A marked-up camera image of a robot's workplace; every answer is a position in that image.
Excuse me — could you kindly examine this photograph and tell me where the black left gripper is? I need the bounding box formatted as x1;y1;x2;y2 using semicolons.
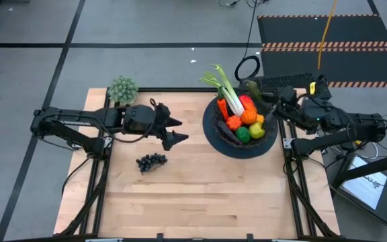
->
123;102;189;151

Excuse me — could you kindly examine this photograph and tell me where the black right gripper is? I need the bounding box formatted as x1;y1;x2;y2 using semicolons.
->
259;85;304;127

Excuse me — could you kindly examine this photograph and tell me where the green pickle cucumber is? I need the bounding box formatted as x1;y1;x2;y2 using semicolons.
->
246;79;262;102

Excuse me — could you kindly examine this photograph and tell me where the red and orange mango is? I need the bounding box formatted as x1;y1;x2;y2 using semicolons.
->
239;94;265;124

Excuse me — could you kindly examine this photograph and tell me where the orange citrus fruit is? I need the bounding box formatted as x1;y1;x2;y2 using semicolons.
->
240;109;257;126

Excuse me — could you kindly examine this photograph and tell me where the yellow-green apple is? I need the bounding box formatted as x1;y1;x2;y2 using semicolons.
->
249;122;266;140

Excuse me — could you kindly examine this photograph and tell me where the green and white leek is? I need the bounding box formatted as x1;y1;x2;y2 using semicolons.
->
199;64;247;117

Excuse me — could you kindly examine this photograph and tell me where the orange bell pepper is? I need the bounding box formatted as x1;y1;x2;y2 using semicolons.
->
226;115;243;132

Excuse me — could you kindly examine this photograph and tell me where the green bell pepper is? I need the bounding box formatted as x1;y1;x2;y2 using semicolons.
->
235;126;251;144

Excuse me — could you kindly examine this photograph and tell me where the orange carrot with green top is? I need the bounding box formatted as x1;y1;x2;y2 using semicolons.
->
216;97;230;121

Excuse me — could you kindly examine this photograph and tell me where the long purple eggplant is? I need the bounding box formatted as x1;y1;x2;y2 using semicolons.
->
215;119;245;146

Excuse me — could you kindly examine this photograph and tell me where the black perforated computer case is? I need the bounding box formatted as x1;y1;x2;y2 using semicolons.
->
239;72;332;112

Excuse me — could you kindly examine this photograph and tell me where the dark purple grape bunch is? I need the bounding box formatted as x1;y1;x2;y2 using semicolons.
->
135;153;168;175

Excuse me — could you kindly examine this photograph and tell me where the black hazard-striped floor mat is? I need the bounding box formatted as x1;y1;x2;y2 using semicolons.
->
257;13;387;89

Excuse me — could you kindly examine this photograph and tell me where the white paper sheet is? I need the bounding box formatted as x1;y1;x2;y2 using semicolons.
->
343;156;387;210

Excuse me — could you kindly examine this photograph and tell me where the dark woven wire basket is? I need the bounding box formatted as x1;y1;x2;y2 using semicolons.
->
209;89;277;149

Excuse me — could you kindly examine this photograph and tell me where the black coiled hanging cable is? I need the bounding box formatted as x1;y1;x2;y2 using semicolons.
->
234;0;261;82

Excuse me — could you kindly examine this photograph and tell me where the yellow hanging cable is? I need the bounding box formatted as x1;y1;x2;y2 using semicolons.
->
316;0;338;71

